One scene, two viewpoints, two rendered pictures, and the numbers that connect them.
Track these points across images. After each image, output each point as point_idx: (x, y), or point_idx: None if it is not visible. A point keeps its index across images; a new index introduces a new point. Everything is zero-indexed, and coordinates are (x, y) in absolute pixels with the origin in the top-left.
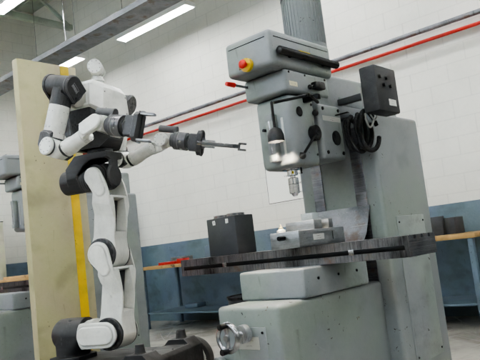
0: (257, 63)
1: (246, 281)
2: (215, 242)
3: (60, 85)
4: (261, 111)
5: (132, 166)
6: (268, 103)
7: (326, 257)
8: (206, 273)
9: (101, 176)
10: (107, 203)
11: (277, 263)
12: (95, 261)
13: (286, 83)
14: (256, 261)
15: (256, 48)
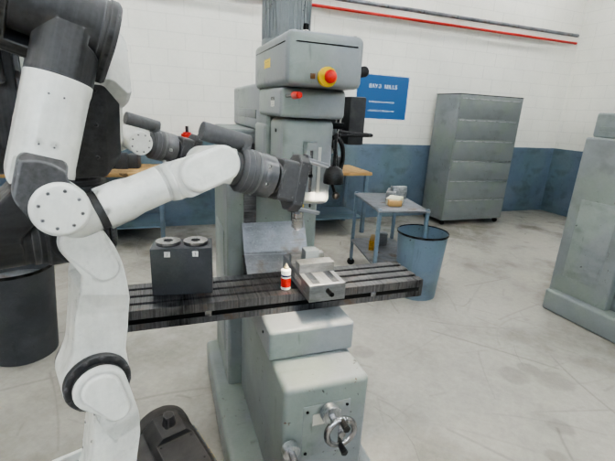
0: (340, 80)
1: (279, 341)
2: (167, 278)
3: (91, 24)
4: (292, 131)
5: None
6: (304, 124)
7: (347, 299)
8: (173, 325)
9: (110, 241)
10: (124, 292)
11: (289, 306)
12: (99, 403)
13: (343, 111)
14: (261, 306)
15: (342, 58)
